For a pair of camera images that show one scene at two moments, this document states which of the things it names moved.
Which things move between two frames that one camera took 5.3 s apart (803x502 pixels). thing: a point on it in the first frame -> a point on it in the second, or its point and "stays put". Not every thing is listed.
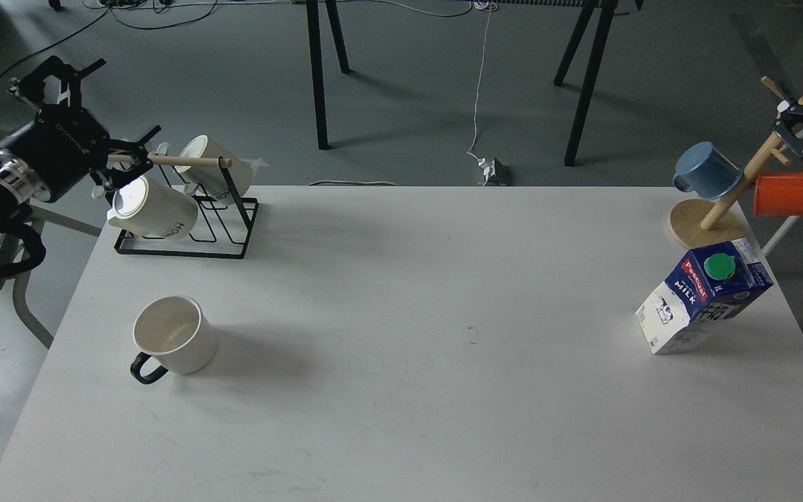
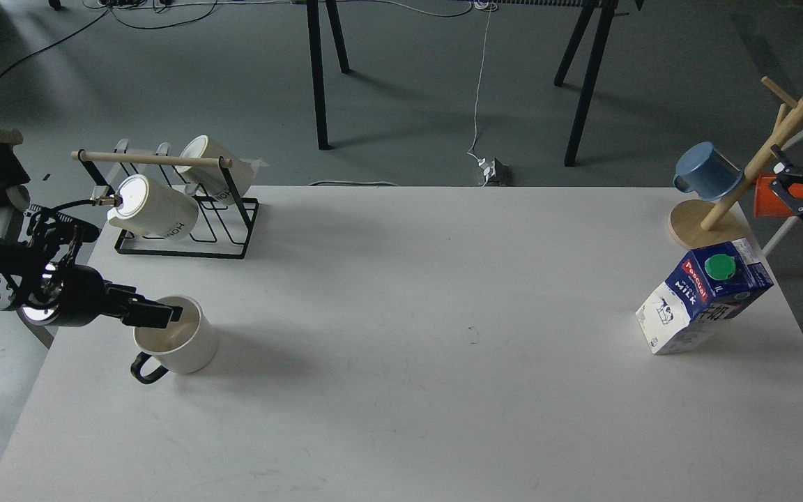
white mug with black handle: (178, 332) stays put
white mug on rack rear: (210, 179) stays put
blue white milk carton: (705, 286) stays put
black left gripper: (62, 146) -> (74, 295)
